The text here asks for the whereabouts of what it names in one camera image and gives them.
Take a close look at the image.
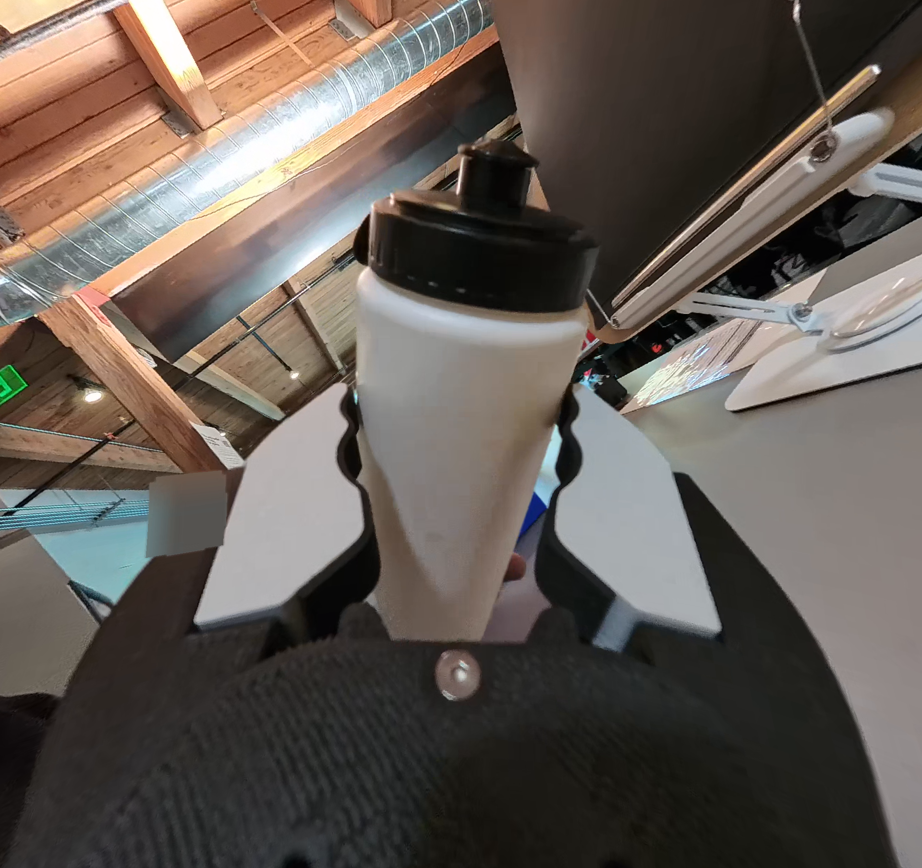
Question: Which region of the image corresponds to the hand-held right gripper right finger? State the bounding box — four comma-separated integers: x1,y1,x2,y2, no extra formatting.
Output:
535,382,723,653

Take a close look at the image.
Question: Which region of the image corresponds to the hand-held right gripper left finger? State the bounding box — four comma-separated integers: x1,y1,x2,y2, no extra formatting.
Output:
193,384,380,633

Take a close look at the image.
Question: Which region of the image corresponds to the white water bottle black cap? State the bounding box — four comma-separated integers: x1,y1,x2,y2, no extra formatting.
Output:
353,142,601,643

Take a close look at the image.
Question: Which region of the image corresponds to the person's left hand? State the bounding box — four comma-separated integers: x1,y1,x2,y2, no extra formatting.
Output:
493,553,552,642

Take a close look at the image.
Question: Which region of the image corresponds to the black panel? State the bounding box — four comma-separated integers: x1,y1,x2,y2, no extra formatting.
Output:
496,0,922,303

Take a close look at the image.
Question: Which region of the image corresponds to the wooden backing board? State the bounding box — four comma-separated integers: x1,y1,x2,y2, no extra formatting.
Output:
587,83,922,345

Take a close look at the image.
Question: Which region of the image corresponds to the silver air duct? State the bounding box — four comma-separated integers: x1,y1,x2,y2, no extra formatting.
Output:
0,0,505,326

